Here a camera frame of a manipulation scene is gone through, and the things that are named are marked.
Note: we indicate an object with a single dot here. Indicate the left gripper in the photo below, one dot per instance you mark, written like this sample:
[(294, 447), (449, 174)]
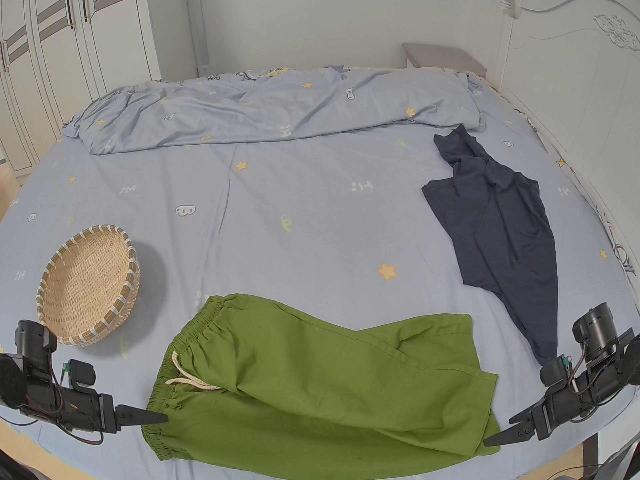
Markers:
[(87, 410)]

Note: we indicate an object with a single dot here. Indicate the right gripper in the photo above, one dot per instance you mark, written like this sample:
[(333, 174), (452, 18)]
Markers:
[(565, 408)]

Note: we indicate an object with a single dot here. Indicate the green shorts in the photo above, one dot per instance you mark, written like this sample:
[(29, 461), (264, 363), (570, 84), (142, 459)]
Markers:
[(310, 378)]

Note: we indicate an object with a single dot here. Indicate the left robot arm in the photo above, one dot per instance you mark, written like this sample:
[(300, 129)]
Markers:
[(30, 368)]

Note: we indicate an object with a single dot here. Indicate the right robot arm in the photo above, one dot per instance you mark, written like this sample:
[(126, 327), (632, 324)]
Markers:
[(597, 328)]

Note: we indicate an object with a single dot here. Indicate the round woven basket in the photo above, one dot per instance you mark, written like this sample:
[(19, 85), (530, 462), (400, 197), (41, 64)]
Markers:
[(85, 288)]

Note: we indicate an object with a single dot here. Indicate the dark blue garment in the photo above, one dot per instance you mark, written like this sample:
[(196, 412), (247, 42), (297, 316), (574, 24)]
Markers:
[(505, 228)]

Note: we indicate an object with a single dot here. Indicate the pale blue quilt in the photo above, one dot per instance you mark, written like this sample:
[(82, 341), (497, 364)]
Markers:
[(260, 113)]

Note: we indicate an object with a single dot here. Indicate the white wardrobe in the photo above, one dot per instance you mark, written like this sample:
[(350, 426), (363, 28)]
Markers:
[(65, 68)]

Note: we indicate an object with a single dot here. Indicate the grey bedside table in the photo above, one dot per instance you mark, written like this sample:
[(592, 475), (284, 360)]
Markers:
[(440, 58)]

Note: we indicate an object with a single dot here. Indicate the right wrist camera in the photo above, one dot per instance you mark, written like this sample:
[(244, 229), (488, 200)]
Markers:
[(554, 372)]

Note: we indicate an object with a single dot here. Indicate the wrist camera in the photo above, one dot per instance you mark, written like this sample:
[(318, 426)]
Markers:
[(80, 374), (554, 372)]

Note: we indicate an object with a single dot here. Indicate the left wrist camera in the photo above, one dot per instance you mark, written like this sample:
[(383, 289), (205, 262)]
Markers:
[(80, 374)]

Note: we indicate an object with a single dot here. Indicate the pale grey wall pipe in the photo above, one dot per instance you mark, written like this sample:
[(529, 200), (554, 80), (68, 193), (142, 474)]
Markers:
[(197, 18)]

